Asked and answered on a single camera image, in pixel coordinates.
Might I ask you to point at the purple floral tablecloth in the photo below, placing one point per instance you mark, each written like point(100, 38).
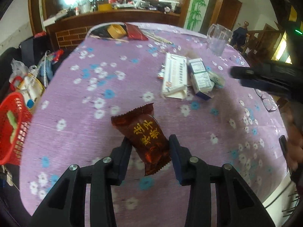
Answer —
point(104, 78)

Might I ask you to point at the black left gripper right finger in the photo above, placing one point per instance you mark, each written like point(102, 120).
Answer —
point(237, 204)

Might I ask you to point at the eyeglasses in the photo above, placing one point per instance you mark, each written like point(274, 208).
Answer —
point(267, 100)

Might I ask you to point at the white medicine box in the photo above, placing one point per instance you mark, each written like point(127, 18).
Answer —
point(175, 77)

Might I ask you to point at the small red white vial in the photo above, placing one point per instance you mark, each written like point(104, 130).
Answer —
point(161, 72)

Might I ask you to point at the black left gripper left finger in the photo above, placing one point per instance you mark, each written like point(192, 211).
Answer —
point(64, 205)

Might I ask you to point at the yellow tape roll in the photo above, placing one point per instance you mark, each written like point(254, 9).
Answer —
point(116, 31)

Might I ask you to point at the person's right hand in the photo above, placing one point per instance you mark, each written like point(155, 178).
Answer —
point(294, 141)

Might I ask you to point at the brown candy wrapper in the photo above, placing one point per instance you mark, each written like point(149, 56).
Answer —
point(146, 135)

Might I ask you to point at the wooden brick-pattern cabinet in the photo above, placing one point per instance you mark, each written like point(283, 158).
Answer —
point(69, 32)

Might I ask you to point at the clear glass mug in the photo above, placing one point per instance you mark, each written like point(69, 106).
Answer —
point(218, 37)

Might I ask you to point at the blue white small box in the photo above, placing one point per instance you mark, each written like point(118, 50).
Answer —
point(200, 79)

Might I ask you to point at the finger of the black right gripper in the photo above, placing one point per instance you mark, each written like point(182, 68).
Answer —
point(279, 79)

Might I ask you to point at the dark red packet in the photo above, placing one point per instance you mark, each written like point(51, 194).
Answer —
point(134, 33)

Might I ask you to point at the red plastic basket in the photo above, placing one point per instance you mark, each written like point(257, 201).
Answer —
point(15, 123)

